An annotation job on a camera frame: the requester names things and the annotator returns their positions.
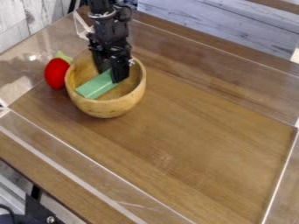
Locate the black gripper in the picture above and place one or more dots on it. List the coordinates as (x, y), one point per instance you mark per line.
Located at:
(109, 38)

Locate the green rectangular block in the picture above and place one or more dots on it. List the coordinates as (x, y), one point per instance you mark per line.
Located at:
(95, 87)

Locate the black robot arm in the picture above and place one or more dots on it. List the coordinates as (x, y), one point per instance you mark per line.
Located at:
(107, 41)

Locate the brown wooden bowl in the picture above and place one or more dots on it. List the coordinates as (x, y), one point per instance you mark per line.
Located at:
(121, 99)

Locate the clear acrylic corner bracket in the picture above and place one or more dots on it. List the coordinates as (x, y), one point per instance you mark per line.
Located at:
(82, 27)

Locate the clear acrylic tray wall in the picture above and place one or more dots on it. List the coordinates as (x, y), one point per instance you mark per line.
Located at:
(195, 156)

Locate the black table clamp mount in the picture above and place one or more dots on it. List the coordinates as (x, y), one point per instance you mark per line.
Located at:
(38, 214)

